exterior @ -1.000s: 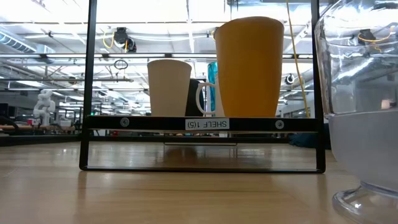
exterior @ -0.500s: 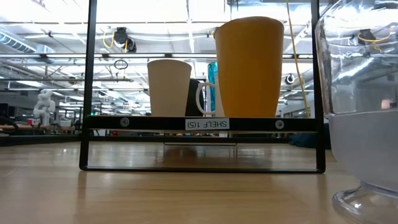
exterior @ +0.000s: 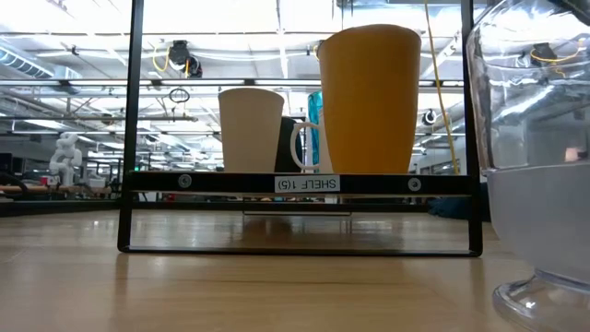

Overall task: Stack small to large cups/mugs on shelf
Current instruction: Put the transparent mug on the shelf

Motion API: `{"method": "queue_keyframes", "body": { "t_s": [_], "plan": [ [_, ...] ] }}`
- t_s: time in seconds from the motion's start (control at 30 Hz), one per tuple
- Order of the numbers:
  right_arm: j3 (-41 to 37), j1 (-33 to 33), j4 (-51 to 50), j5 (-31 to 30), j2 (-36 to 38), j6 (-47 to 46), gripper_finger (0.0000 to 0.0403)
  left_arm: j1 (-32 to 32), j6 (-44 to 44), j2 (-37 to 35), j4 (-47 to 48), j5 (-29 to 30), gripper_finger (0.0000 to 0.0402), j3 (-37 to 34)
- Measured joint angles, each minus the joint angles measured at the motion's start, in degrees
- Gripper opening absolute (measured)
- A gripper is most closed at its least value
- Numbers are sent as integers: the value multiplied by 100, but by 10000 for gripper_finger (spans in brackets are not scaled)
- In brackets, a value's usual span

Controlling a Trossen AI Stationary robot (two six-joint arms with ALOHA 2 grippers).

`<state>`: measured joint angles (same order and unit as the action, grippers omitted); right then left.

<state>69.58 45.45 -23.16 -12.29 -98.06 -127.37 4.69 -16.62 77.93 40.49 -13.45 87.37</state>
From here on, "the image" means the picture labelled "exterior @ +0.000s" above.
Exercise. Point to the white ceramic mug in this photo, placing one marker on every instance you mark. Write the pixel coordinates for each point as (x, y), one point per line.
(322, 157)

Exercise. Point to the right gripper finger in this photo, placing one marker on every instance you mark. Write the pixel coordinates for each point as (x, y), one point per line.
(578, 10)

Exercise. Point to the teal plastic tumbler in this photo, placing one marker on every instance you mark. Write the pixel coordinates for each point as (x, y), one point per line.
(315, 129)

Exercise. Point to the white robot figure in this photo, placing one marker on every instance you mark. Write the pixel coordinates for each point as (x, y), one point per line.
(66, 159)

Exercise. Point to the black metal table frame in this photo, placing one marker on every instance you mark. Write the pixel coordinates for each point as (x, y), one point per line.
(69, 207)

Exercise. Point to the beige cup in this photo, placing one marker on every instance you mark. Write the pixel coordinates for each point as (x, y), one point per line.
(251, 133)

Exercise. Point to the black mug yellow inside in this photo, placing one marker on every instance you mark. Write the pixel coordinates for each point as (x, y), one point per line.
(286, 147)

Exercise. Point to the black frame clear-top shelf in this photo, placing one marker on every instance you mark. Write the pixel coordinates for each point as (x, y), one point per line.
(230, 183)

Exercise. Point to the clear glass goblet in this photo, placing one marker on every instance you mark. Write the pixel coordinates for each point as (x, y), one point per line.
(534, 216)

